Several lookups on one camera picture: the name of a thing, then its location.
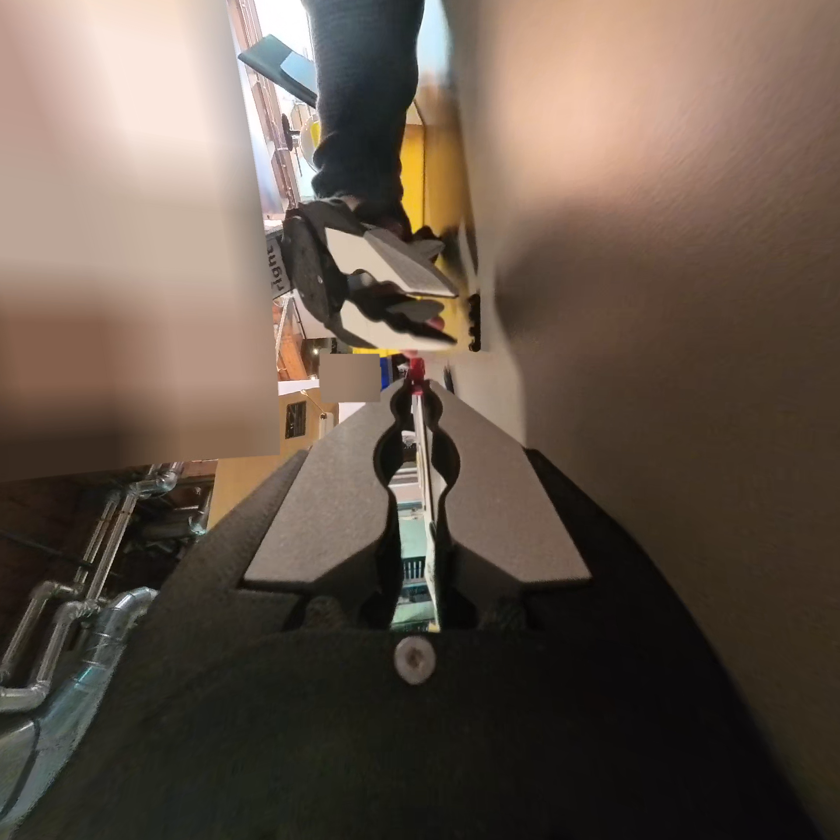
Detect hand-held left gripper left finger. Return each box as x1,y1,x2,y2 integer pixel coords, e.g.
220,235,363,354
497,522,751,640
243,382,412,626

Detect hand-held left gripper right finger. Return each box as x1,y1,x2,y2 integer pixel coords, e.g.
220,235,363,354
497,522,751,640
425,385,593,626

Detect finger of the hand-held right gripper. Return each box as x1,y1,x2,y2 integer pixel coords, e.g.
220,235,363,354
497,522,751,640
336,304,458,350
327,225,460,301

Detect yellow plastic bin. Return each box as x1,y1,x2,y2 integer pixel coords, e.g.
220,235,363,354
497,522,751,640
403,121,476,355

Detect silver ventilation ducts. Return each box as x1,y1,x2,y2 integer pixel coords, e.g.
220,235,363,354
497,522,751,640
0,462,217,723

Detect wooden book stand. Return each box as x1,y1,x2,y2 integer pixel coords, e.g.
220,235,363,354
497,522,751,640
213,390,342,526

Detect person's right forearm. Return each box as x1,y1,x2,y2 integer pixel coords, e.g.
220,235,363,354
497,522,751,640
302,0,427,221

